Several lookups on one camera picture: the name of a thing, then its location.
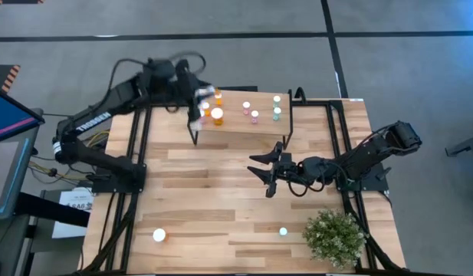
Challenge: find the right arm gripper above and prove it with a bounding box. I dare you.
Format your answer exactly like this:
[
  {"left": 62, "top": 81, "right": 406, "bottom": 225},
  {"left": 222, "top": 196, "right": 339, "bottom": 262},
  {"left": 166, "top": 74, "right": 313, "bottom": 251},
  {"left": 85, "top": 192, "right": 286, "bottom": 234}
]
[{"left": 246, "top": 140, "right": 301, "bottom": 199}]

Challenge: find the wooden shelf black metal frame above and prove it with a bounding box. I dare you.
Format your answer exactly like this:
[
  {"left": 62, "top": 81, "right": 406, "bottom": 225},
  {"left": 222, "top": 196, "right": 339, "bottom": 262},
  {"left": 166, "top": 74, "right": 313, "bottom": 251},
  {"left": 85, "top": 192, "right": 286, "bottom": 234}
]
[{"left": 186, "top": 88, "right": 294, "bottom": 151}]

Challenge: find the monitor with blue screen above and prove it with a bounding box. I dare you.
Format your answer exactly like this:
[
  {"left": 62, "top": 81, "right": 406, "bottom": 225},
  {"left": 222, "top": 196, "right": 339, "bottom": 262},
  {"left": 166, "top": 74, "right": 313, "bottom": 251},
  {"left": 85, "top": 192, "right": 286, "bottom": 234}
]
[{"left": 0, "top": 84, "right": 45, "bottom": 146}]

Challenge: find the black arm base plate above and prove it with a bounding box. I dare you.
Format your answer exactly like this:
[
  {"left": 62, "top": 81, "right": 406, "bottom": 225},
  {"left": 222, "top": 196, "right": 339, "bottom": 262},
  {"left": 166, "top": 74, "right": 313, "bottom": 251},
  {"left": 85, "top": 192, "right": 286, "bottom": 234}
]
[
  {"left": 90, "top": 163, "right": 147, "bottom": 194},
  {"left": 333, "top": 163, "right": 389, "bottom": 192}
]

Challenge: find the artificial green potted plant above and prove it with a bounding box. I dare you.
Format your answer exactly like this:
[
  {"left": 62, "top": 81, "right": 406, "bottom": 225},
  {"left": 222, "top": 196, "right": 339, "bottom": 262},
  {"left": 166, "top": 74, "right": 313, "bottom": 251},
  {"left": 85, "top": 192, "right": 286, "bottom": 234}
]
[{"left": 301, "top": 209, "right": 370, "bottom": 271}]

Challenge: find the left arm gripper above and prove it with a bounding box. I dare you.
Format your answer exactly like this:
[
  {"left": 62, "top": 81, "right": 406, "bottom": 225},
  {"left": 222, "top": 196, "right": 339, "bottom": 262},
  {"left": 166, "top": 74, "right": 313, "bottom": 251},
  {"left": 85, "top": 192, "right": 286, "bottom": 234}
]
[{"left": 173, "top": 57, "right": 218, "bottom": 133}]

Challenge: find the black metal rig frame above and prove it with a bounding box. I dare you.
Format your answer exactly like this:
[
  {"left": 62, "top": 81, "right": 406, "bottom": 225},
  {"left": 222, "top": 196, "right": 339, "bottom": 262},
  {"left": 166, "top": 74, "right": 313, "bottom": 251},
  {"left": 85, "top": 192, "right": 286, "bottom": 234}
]
[{"left": 77, "top": 97, "right": 408, "bottom": 275}]

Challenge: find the yellow cable bundle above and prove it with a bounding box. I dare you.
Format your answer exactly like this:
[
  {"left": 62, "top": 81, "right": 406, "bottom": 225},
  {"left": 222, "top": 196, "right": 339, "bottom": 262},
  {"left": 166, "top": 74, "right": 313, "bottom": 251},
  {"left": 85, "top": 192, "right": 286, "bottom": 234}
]
[{"left": 84, "top": 129, "right": 111, "bottom": 150}]

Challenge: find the grey table leg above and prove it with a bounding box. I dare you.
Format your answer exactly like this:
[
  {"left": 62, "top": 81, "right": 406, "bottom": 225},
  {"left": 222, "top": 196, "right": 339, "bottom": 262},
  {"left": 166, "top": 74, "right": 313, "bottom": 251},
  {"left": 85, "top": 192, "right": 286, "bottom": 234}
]
[{"left": 445, "top": 132, "right": 473, "bottom": 158}]

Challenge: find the extra large orange pill bottle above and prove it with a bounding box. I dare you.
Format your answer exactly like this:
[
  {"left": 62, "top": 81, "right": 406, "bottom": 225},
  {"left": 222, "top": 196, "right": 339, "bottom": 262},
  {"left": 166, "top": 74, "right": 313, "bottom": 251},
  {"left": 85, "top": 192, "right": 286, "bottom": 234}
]
[{"left": 152, "top": 227, "right": 170, "bottom": 244}]

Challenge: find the white paper sheet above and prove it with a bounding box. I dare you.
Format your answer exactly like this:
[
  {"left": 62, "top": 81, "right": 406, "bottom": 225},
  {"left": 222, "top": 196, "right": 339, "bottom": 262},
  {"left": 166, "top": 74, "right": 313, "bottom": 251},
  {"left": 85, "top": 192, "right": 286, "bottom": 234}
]
[{"left": 51, "top": 186, "right": 95, "bottom": 239}]

